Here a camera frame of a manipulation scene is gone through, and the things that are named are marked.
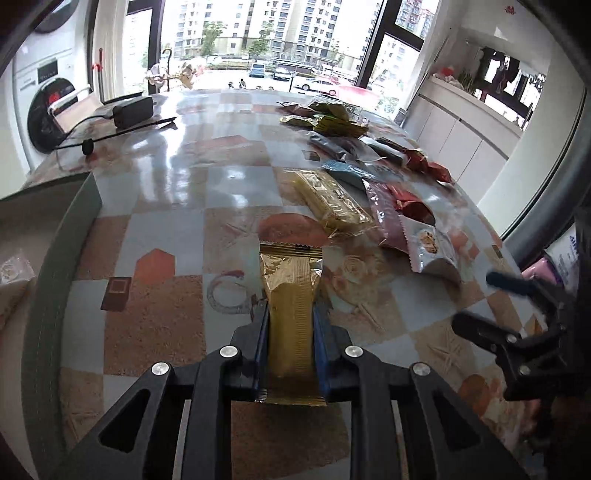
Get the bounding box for folding chair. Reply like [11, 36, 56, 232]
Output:
[47, 85, 103, 133]

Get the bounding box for grey shallow tray box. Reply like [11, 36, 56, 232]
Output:
[1, 173, 102, 479]

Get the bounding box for maroon snack packet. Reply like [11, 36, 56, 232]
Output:
[363, 180, 408, 254]

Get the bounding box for gold foil snack packet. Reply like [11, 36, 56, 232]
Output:
[259, 242, 325, 407]

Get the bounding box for white and pink snack packet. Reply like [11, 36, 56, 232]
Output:
[401, 216, 461, 285]

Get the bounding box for white washing machine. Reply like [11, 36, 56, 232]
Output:
[12, 15, 87, 170]

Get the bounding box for black cable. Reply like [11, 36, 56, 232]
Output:
[55, 91, 178, 156]

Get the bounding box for light blue snack packet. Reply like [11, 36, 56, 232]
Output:
[321, 160, 387, 191]

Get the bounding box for pile of green snack packets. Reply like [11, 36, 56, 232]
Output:
[277, 96, 369, 138]

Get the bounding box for yellow cracker packet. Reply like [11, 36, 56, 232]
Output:
[288, 169, 374, 236]

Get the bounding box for black power adapter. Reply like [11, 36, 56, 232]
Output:
[112, 96, 154, 130]

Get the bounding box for white cabinet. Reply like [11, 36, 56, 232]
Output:
[404, 77, 522, 202]

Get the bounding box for dark red snack packets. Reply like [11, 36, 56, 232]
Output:
[378, 136, 454, 226]

